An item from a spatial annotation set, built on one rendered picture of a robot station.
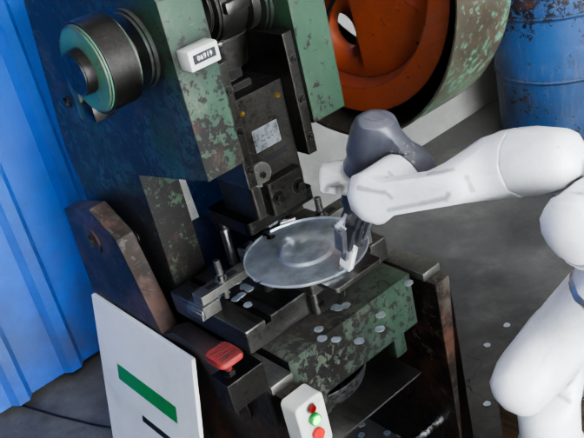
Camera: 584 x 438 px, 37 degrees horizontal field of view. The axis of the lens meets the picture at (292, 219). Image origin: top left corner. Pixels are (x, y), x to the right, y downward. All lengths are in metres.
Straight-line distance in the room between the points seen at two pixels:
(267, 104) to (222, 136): 0.16
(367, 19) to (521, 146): 0.79
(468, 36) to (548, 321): 0.65
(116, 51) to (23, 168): 1.35
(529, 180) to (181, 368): 1.08
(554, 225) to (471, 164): 0.19
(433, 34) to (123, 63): 0.66
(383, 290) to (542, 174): 0.77
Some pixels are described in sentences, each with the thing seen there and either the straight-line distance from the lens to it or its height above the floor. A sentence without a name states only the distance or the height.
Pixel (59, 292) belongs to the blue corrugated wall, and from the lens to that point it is 3.13.
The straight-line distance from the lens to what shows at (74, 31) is 1.69.
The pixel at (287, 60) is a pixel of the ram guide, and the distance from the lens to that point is 1.85.
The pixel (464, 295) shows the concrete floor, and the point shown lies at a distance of 3.10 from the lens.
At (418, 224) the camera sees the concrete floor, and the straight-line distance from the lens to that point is 3.55.
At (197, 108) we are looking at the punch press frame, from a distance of 1.71.
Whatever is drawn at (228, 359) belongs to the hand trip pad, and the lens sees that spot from 1.75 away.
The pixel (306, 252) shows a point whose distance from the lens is 1.96.
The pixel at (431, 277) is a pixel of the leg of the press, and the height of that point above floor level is 0.62.
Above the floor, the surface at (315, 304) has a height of 0.68.
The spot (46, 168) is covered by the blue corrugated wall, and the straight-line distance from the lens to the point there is 2.98.
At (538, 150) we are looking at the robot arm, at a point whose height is 1.18.
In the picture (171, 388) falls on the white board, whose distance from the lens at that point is 2.23.
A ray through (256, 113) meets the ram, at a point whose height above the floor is 1.12.
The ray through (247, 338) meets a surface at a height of 0.69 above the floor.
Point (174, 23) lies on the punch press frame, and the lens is 1.66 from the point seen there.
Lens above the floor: 1.79
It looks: 28 degrees down
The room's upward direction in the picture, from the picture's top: 14 degrees counter-clockwise
